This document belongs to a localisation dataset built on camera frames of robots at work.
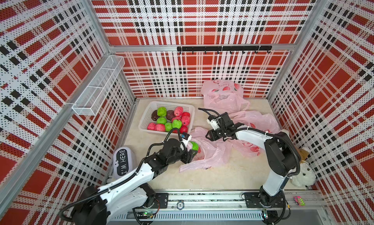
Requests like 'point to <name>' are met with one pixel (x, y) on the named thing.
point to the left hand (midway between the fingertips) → (194, 149)
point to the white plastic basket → (187, 106)
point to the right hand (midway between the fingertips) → (211, 135)
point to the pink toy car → (299, 200)
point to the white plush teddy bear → (307, 176)
